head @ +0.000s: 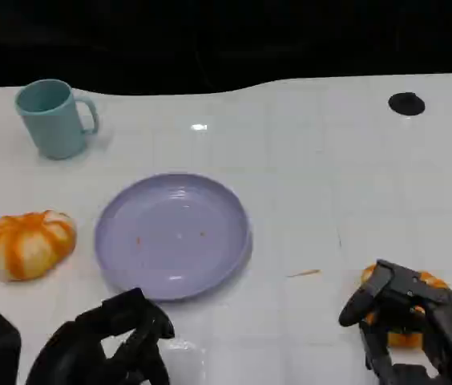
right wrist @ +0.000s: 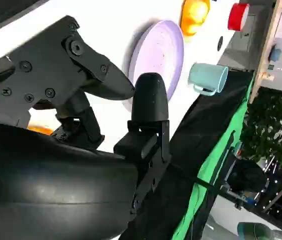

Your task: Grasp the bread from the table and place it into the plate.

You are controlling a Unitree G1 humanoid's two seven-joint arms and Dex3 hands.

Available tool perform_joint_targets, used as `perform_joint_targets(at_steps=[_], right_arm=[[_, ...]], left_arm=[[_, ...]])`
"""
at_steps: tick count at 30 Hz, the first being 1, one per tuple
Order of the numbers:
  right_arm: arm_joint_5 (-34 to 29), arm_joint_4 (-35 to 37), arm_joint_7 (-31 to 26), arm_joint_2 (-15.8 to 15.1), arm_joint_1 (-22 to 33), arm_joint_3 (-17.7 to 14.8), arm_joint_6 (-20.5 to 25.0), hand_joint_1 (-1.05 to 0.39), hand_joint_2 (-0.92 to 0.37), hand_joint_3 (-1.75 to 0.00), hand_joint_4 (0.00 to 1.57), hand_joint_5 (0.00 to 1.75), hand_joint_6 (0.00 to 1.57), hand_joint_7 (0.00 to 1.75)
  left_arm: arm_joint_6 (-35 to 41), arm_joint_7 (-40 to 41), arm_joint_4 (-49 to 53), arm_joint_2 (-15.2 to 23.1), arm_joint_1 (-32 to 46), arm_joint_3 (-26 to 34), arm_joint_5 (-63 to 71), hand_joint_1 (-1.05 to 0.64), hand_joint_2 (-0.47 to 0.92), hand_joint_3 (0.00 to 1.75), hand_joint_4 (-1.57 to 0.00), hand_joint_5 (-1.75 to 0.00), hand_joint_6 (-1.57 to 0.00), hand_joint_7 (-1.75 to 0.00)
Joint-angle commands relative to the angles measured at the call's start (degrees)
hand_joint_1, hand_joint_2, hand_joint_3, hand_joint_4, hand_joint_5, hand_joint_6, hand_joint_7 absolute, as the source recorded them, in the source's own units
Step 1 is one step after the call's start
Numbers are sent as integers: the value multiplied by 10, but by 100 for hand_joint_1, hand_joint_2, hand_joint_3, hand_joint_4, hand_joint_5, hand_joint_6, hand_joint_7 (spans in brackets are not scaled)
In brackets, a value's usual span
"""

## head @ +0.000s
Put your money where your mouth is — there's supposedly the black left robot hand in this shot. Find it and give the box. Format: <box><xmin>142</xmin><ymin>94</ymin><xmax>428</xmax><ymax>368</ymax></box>
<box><xmin>25</xmin><ymin>287</ymin><xmax>176</xmax><ymax>385</ymax></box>

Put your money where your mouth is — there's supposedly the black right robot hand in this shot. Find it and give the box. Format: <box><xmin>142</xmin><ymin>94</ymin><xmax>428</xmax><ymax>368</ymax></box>
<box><xmin>338</xmin><ymin>259</ymin><xmax>452</xmax><ymax>385</ymax></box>

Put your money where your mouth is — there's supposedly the orange white toy bread roll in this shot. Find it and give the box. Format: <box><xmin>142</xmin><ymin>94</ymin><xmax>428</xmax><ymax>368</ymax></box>
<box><xmin>0</xmin><ymin>209</ymin><xmax>78</xmax><ymax>282</ymax></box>
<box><xmin>361</xmin><ymin>264</ymin><xmax>450</xmax><ymax>350</ymax></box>

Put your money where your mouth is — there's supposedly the lilac plate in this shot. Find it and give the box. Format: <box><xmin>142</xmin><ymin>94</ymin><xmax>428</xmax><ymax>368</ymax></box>
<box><xmin>94</xmin><ymin>172</ymin><xmax>253</xmax><ymax>302</ymax></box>

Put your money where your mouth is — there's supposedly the pale green mug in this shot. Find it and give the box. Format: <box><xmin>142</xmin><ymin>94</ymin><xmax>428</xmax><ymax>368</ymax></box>
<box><xmin>14</xmin><ymin>79</ymin><xmax>100</xmax><ymax>160</ymax></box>

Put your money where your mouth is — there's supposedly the black round table cap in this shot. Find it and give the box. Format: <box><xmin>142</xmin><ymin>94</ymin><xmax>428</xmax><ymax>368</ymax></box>
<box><xmin>388</xmin><ymin>91</ymin><xmax>426</xmax><ymax>117</ymax></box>

